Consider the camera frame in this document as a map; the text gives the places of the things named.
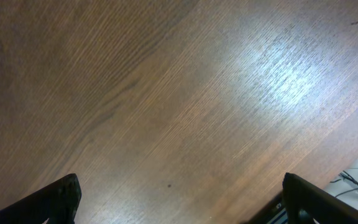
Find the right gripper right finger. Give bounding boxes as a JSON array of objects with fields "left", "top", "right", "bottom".
[{"left": 282, "top": 173, "right": 358, "bottom": 224}]

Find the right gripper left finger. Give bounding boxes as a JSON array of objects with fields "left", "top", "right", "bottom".
[{"left": 0, "top": 174, "right": 81, "bottom": 224}]

